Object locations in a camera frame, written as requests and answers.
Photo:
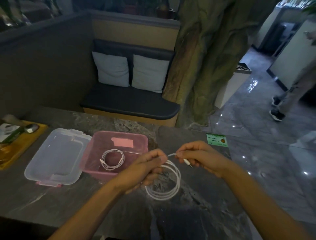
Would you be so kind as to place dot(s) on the dark plant pots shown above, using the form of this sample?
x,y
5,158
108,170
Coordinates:
x,y
158,8

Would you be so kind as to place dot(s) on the person's left forearm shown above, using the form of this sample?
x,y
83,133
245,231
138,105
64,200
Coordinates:
x,y
91,210

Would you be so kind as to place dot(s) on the person's right forearm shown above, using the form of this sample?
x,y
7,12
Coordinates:
x,y
259,205

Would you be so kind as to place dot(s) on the metal spoon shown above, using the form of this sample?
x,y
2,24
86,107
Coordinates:
x,y
31,128

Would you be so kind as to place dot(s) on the artificial tree trunk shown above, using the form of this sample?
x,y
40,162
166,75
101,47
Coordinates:
x,y
212,54

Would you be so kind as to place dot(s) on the pink label sticker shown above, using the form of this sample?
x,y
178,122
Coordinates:
x,y
122,142

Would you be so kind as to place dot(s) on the light grey pillow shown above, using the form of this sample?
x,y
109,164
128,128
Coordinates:
x,y
149,74
111,69

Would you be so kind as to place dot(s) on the white paper card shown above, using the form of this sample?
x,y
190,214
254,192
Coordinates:
x,y
7,131

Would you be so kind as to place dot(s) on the person's right hand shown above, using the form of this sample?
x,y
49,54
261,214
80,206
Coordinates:
x,y
209,158

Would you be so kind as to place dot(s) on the person's right thumb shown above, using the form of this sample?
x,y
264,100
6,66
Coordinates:
x,y
186,155

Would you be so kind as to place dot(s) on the clear plastic box lid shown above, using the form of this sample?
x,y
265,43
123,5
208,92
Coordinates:
x,y
56,158

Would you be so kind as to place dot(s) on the person's left hand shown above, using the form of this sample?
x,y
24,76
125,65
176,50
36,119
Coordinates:
x,y
138,170

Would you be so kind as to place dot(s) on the green potted plants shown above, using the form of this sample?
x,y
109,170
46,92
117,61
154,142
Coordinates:
x,y
27,11

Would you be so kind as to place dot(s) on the yellow wooden tray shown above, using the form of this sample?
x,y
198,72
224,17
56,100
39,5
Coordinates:
x,y
22,148

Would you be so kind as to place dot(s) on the dark cushioned bench seat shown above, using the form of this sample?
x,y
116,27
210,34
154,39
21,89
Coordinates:
x,y
128,103

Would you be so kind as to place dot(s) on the person's left thumb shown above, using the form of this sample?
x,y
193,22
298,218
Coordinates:
x,y
158,154

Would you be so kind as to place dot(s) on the pink plastic storage box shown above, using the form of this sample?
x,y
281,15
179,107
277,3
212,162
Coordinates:
x,y
98,150

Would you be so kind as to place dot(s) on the green leaf garnish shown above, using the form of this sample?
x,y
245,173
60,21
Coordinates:
x,y
11,139

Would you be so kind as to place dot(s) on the green table sticker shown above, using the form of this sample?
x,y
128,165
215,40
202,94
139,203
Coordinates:
x,y
217,140

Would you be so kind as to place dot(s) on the white square bin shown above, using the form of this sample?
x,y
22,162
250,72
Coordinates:
x,y
232,86

